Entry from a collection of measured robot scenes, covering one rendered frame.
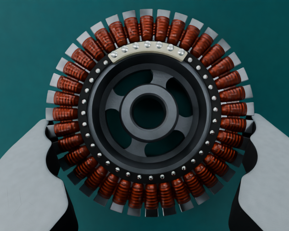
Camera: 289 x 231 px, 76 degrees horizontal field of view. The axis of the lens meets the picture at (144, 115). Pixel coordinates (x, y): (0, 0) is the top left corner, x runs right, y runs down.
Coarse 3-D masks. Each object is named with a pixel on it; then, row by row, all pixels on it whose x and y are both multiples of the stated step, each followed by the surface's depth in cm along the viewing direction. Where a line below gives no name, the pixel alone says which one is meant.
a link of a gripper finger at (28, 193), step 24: (24, 144) 9; (48, 144) 9; (0, 168) 8; (24, 168) 7; (48, 168) 8; (0, 192) 7; (24, 192) 7; (48, 192) 6; (0, 216) 6; (24, 216) 6; (48, 216) 6; (72, 216) 6
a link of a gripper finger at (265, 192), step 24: (264, 120) 10; (264, 144) 8; (288, 144) 8; (264, 168) 7; (288, 168) 7; (240, 192) 6; (264, 192) 6; (288, 192) 6; (240, 216) 6; (264, 216) 6; (288, 216) 6
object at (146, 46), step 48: (96, 48) 10; (144, 48) 10; (192, 48) 10; (48, 96) 10; (96, 96) 10; (144, 96) 11; (192, 96) 12; (240, 96) 9; (96, 144) 10; (144, 144) 12; (192, 144) 11; (240, 144) 9; (144, 192) 10; (192, 192) 9
